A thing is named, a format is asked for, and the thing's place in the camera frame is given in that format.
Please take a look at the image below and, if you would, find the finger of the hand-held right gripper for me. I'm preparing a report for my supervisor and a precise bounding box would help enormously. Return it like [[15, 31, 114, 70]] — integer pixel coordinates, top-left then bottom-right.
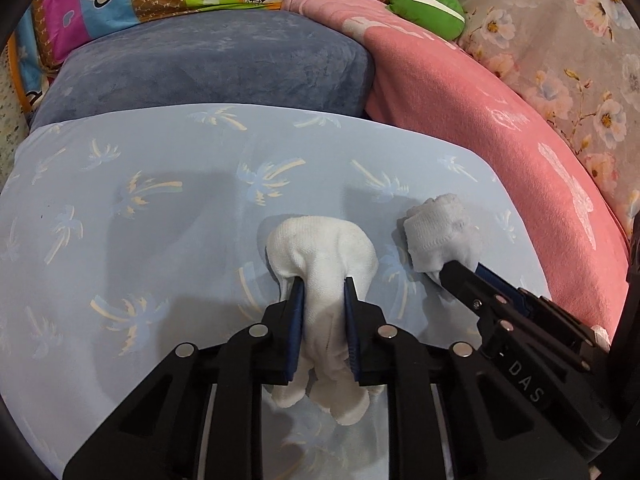
[[474, 263, 532, 307], [439, 259, 507, 322]]

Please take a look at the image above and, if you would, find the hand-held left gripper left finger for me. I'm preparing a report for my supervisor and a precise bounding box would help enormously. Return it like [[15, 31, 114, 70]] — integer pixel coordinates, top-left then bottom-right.
[[62, 277, 306, 480]]

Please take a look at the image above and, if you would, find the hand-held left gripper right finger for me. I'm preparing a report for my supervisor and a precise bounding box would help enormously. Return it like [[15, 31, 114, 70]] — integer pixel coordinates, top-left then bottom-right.
[[344, 277, 592, 480]]

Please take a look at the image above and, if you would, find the pale grey sock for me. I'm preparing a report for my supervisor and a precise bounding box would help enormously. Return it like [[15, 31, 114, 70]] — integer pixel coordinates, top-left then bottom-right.
[[397, 192, 484, 286]]

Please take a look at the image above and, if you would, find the white sock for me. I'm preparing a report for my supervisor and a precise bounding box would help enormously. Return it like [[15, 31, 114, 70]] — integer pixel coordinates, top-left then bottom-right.
[[265, 216, 377, 426]]

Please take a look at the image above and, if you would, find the pink blanket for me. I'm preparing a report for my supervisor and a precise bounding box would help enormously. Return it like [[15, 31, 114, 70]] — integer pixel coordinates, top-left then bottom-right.
[[285, 0, 631, 331]]

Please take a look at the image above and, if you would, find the grey floral bed sheet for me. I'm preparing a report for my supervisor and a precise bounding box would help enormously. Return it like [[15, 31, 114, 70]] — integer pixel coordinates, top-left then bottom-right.
[[420, 0, 640, 221]]

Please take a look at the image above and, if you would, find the blue-grey velvet cushion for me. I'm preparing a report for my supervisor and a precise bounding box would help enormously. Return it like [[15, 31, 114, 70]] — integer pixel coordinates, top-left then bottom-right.
[[30, 10, 376, 131]]

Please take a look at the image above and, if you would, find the green plush cushion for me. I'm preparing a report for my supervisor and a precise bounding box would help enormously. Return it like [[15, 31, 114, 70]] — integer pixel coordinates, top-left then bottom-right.
[[389, 0, 466, 41]]

